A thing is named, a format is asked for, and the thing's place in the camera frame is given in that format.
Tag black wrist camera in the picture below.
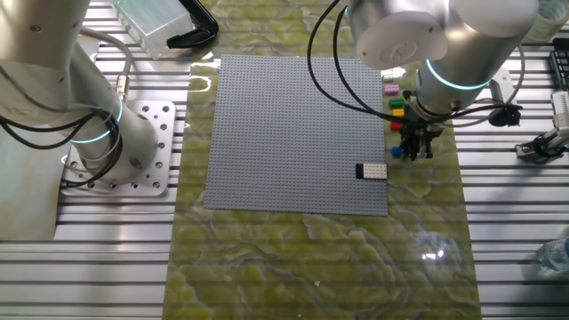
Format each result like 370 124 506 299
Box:
487 104 524 128

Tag black base cable bundle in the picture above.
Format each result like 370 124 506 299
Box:
0 108 124 190

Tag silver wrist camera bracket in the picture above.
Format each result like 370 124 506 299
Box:
488 66 517 108

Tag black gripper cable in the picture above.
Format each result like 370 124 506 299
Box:
306 0 413 125
332 8 413 125

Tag clear water bottle blue cap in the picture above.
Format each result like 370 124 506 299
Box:
535 237 569 275

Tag grey base cable with connector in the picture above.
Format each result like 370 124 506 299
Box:
75 26 134 104

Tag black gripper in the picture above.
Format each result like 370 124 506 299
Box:
398 90 445 162

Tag green marble pattern mat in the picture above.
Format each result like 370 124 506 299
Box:
162 0 484 320

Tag white Lego plate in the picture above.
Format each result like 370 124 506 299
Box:
362 163 389 180

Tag black keyboard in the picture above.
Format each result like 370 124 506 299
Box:
549 37 569 92

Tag black C-clamp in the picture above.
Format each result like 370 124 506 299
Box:
166 0 220 50

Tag clear tape roll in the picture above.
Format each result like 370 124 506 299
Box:
526 0 569 43

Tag silver depth camera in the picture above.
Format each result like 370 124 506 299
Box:
515 90 569 161

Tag translucent plastic container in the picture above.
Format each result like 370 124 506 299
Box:
110 0 196 61

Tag grey Lego baseplate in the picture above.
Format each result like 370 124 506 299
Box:
203 54 389 218

